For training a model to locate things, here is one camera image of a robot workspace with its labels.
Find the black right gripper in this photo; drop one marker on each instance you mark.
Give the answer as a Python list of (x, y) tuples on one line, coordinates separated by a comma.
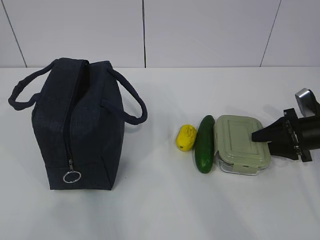
[(276, 134)]

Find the glass container with green lid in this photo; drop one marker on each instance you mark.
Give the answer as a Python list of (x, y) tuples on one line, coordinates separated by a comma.
[(234, 150)]

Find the green cucumber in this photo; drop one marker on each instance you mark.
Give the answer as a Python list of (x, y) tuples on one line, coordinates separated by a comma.
[(204, 145)]

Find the yellow toy lemon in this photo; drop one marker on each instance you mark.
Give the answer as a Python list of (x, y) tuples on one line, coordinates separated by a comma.
[(186, 137)]

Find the dark navy fabric lunch bag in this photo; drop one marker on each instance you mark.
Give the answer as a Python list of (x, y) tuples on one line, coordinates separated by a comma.
[(79, 112)]

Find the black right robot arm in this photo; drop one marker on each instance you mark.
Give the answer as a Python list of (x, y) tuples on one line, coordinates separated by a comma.
[(310, 127)]

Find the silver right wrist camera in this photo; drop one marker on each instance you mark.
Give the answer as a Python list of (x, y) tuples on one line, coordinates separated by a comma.
[(307, 103)]

